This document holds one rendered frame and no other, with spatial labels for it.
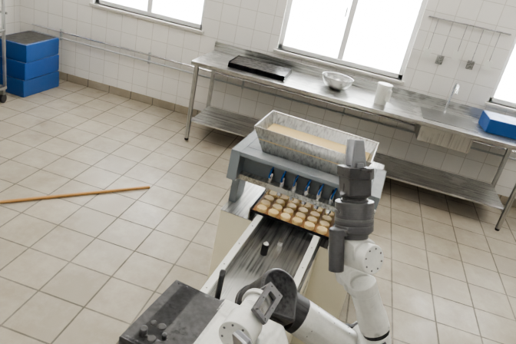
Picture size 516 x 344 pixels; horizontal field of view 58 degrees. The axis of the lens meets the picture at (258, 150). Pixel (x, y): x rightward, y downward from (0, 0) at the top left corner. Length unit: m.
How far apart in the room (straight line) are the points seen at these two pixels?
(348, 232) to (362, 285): 0.15
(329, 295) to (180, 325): 1.53
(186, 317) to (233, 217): 1.41
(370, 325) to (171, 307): 0.46
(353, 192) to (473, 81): 4.40
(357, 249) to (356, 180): 0.15
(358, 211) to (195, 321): 0.41
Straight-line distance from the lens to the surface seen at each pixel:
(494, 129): 4.97
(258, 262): 2.10
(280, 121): 2.43
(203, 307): 1.05
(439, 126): 4.68
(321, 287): 2.44
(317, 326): 1.17
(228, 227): 2.43
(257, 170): 2.33
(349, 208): 1.06
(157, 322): 1.01
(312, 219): 2.33
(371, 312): 1.17
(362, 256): 1.06
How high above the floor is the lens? 2.09
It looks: 23 degrees down
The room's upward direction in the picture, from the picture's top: 12 degrees clockwise
